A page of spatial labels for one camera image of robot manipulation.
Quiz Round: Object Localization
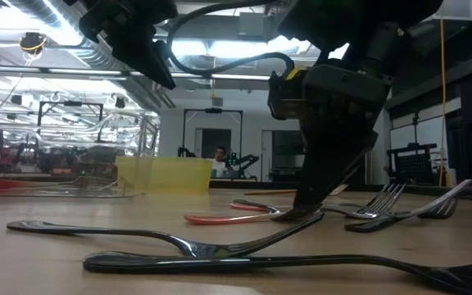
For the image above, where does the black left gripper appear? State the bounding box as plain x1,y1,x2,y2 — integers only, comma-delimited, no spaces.
63,0,179,91

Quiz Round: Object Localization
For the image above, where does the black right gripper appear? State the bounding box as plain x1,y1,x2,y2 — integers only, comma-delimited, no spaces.
267,64,393,212

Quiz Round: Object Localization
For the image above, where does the black fork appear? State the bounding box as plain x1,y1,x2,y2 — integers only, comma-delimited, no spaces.
343,197,459,234
82,250,472,295
6,211,326,258
232,198,325,225

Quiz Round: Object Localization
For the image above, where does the orange handled silver fork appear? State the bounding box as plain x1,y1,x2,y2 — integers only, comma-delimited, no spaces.
230,178,472,220
183,183,406,226

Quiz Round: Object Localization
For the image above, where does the long led light bar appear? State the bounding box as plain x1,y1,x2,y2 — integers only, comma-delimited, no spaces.
0,64,272,83

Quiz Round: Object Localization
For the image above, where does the black pegboard cart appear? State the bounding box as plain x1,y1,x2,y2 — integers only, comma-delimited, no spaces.
386,142,448,186

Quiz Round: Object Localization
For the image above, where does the person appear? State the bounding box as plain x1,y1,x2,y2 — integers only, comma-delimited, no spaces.
212,146,229,178

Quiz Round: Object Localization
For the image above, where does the white board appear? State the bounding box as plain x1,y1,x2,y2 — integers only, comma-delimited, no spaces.
389,114,450,173

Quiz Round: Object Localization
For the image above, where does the yellow plastic bin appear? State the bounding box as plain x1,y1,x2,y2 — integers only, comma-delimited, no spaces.
116,156,214,194

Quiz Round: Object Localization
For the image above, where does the clear plastic bin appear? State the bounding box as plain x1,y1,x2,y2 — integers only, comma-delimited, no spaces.
0,111,161,198

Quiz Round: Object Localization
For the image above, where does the large silver ceiling duct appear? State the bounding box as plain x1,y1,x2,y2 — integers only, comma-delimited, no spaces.
6,0,130,71

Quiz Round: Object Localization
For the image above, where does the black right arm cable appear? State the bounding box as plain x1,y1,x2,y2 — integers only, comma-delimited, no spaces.
165,0,297,79

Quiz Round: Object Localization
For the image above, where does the black frame stand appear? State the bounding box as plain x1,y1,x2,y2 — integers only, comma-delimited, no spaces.
181,107,244,181

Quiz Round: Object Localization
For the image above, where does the black ceiling camera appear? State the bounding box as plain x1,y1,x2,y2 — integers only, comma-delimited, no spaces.
18,31,48,57

